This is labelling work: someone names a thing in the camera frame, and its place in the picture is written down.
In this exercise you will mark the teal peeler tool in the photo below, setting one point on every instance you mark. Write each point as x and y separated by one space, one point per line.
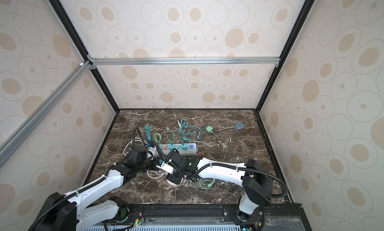
148 132

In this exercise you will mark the rear aluminium rail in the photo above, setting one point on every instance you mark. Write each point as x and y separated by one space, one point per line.
185 61

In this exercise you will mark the left aluminium rail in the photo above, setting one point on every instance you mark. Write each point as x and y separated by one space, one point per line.
26 128

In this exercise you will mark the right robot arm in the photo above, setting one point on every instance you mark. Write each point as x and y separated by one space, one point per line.
259 185

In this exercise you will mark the white multicolour power strip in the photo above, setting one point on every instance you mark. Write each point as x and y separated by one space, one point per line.
190 152

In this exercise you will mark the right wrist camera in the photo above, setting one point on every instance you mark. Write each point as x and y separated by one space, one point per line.
166 167

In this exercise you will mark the aluminium rail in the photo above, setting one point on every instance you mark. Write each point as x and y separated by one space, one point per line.
185 61
26 128

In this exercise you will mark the green plug adapter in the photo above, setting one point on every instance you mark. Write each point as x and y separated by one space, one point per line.
209 129

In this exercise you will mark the pink round socket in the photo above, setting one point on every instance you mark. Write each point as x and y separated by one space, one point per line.
174 182

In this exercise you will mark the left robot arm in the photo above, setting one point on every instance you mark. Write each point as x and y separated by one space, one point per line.
74 211

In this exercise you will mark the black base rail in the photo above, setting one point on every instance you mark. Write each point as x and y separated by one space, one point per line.
115 217

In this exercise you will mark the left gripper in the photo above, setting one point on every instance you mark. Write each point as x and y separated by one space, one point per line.
154 161

